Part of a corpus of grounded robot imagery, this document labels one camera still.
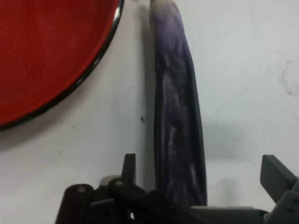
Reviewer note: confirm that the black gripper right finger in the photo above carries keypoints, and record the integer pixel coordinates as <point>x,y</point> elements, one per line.
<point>283,186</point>

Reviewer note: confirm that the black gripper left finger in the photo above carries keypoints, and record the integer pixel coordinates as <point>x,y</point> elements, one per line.
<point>126,200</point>

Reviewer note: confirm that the purple toy eggplant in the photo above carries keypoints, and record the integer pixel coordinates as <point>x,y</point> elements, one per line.
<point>177,116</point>

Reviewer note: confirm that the red enamel plate black rim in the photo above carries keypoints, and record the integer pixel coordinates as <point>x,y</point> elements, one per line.
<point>42,56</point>

